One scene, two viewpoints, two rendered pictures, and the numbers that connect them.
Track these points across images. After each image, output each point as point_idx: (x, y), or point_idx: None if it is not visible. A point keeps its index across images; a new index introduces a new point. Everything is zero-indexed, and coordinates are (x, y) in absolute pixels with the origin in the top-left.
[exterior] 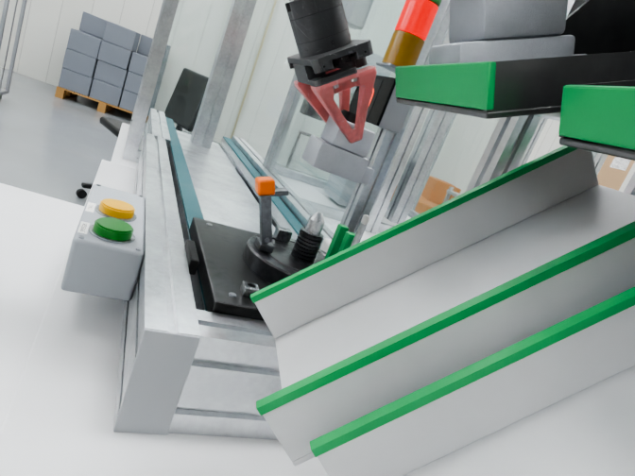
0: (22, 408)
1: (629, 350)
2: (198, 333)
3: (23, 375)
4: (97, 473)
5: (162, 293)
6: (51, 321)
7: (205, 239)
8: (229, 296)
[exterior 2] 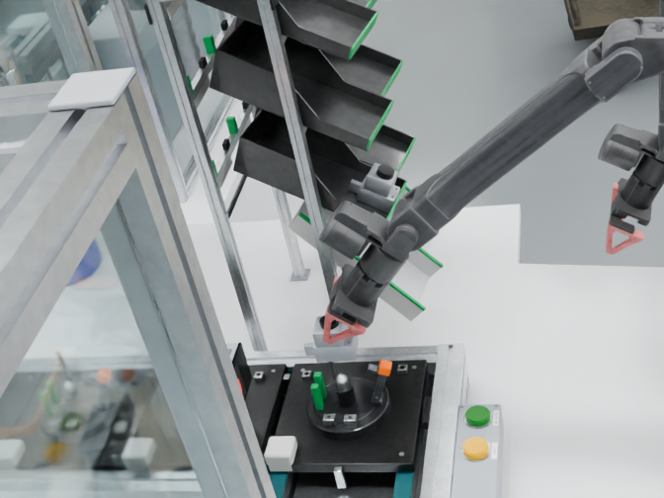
0: (508, 391)
1: None
2: (439, 346)
3: (512, 407)
4: (475, 368)
5: (452, 369)
6: (506, 448)
7: (412, 426)
8: (416, 366)
